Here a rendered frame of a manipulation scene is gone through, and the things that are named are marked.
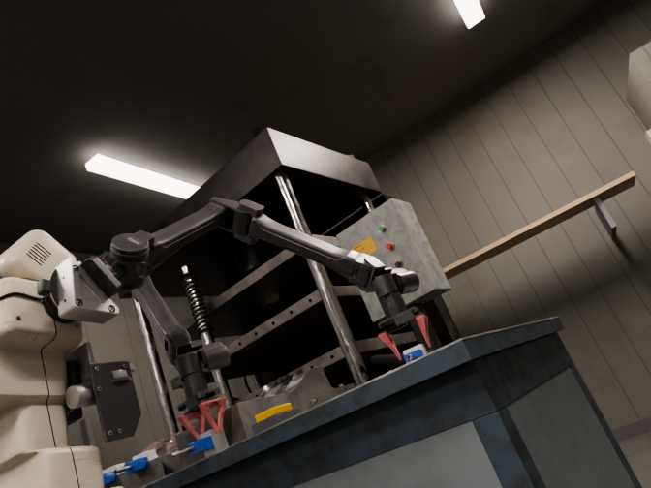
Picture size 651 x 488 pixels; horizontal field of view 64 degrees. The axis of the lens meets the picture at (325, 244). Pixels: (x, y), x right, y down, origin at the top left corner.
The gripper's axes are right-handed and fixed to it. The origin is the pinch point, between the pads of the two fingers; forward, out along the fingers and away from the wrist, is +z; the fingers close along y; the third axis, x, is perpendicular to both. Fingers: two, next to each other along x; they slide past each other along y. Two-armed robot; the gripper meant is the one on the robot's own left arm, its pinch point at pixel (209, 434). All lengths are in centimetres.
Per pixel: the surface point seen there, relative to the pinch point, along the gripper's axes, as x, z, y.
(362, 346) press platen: -94, -17, 20
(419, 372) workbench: -4, 7, -59
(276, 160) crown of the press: -75, -99, 9
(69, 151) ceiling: -60, -204, 148
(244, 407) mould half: -7.6, -2.8, -6.1
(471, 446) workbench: -9, 22, -59
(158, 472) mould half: 1.8, 2.6, 23.9
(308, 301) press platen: -83, -42, 29
